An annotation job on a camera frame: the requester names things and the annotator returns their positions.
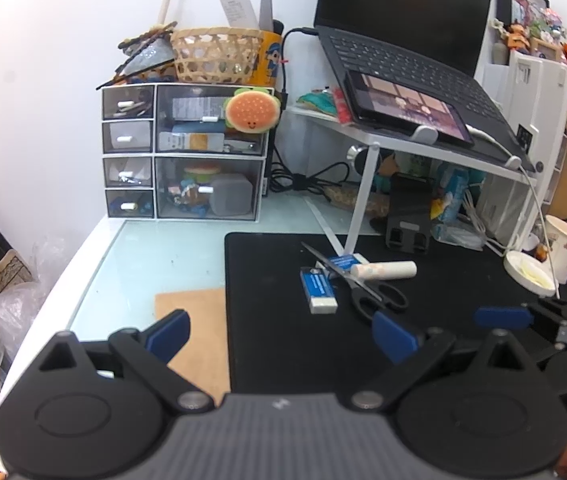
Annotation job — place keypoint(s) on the clear plastic bag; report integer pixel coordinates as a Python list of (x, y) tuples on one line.
[(28, 300)]

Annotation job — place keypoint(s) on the small clear drawer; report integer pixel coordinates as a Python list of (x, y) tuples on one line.
[(124, 138), (126, 176), (126, 206), (126, 105)]

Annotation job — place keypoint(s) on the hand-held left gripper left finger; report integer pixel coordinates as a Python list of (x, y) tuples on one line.
[(168, 334)]

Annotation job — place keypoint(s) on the black tablet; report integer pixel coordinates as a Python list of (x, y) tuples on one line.
[(403, 105)]

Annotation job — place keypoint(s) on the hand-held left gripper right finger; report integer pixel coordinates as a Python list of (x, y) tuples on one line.
[(392, 336)]

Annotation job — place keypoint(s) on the white storage unit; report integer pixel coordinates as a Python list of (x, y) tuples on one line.
[(538, 105)]

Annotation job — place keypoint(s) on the white eraser blue sleeve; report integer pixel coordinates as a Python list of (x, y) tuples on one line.
[(319, 290), (341, 262)]

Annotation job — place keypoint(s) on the white glue stick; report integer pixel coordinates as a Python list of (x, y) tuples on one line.
[(386, 270)]

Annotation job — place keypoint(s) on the hamburger plush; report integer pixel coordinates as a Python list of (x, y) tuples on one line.
[(252, 110)]

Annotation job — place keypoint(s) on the large clear drawer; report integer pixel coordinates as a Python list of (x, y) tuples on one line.
[(207, 190), (208, 119)]

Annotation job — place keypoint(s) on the woven bamboo basket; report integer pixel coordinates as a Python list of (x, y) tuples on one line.
[(213, 55)]

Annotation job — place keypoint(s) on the grey labelled box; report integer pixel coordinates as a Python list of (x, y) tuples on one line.
[(198, 107)]

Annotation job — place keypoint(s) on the red snack packet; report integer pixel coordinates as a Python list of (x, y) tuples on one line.
[(341, 105)]

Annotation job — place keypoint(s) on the white round lid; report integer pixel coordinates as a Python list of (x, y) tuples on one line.
[(528, 272)]

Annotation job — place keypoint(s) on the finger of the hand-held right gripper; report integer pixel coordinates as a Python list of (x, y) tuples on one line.
[(502, 317)]

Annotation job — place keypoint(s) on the white remote control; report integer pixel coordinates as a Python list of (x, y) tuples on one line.
[(238, 7)]

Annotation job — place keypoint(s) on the blue toy figure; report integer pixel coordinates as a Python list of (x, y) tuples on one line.
[(188, 197)]

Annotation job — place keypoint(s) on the white laptop stand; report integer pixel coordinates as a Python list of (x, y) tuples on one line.
[(363, 195)]

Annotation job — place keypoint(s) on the brown woven pouch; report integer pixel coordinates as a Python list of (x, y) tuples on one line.
[(343, 200)]

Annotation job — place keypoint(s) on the blue tissue pack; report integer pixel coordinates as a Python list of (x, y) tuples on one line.
[(451, 195)]

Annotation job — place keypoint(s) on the yellow cartoon cup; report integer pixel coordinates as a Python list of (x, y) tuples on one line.
[(271, 60)]

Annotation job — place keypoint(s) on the black scissors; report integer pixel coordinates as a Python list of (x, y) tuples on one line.
[(378, 295)]

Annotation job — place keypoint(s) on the brown cardboard sheet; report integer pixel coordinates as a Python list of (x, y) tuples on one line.
[(198, 310)]

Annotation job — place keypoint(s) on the crumpled clear wrapper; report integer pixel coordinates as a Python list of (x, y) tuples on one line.
[(458, 237)]

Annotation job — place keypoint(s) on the black laptop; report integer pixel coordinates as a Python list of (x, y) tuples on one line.
[(403, 5)]

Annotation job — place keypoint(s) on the group of small figurines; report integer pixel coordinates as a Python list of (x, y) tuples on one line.
[(538, 32)]

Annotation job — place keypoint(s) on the black desk mat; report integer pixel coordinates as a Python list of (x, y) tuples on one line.
[(273, 320)]

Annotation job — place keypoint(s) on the black phone stand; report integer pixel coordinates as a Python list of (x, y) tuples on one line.
[(408, 210)]

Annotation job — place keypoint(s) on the grey nail file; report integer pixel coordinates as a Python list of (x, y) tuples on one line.
[(267, 10)]

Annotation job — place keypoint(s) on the white desktop drawer organizer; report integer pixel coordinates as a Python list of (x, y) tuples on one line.
[(155, 154)]

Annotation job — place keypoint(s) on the white and orange box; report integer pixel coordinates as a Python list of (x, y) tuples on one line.
[(188, 141)]

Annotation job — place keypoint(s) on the green snack packet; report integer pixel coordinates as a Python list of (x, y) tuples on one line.
[(316, 100)]

